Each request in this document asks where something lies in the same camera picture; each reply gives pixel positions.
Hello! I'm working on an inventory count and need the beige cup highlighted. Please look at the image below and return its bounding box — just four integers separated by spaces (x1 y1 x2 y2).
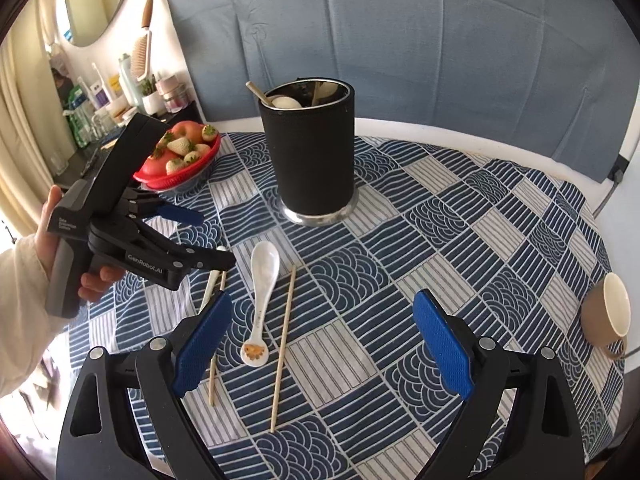
580 272 632 360

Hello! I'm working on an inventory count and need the pile of strawberries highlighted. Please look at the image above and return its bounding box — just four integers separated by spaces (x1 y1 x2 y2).
152 125 221 176

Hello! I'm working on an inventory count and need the pink lidded jar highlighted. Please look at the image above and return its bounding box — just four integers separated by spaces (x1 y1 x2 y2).
157 75 187 113

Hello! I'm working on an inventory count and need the row of toiletry bottles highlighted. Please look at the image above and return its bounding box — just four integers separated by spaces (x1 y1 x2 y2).
50 52 146 133

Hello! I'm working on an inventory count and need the small potted plant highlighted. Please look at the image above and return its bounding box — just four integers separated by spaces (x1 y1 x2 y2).
140 76 163 115

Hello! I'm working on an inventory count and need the red apple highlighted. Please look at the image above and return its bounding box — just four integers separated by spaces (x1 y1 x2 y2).
140 152 173 176
170 121 206 142

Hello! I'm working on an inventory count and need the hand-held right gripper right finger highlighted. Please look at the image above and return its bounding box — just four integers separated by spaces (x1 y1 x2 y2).
412 289 586 480

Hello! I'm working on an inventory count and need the round wall mirror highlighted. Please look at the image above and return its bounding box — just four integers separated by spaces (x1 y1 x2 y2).
60 0 138 47

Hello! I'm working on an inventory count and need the blue patterned tablecloth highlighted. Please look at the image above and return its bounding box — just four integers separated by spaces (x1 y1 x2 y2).
65 132 626 480

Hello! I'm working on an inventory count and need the white spoon orange print handle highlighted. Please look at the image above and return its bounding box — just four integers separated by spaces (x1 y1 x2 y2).
240 241 281 365

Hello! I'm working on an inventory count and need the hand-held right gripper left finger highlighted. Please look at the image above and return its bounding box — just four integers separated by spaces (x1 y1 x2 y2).
56 290 235 480

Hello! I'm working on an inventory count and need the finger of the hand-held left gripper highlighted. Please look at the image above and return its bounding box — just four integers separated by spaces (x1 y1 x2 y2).
122 187 206 226
135 222 236 276

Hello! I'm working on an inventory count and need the black cylindrical utensil holder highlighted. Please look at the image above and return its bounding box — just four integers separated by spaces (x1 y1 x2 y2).
257 77 357 226

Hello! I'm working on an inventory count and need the red fruit bowl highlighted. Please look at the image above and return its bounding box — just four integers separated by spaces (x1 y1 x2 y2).
132 122 222 192

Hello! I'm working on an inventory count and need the blue backdrop cloth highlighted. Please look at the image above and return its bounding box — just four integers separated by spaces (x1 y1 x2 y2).
159 0 640 183

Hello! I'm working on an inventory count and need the plain cream spoon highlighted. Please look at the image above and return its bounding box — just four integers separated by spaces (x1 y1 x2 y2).
199 246 228 313

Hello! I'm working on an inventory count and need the black cable with clip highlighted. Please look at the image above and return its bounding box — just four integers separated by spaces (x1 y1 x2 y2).
595 155 630 213

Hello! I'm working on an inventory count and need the person's left hand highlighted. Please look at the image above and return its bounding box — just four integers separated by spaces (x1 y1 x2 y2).
32 185 127 306

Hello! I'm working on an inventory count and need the person's left forearm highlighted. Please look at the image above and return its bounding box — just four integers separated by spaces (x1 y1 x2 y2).
0 237 66 401

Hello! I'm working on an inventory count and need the cream curtain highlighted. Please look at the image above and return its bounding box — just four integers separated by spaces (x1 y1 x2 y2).
0 35 71 226

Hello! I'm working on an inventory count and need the wooden handle hairbrush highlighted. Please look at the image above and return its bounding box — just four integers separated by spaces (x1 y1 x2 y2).
130 0 156 81

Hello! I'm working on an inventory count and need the black side table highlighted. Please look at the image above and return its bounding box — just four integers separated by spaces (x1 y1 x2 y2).
52 102 203 191

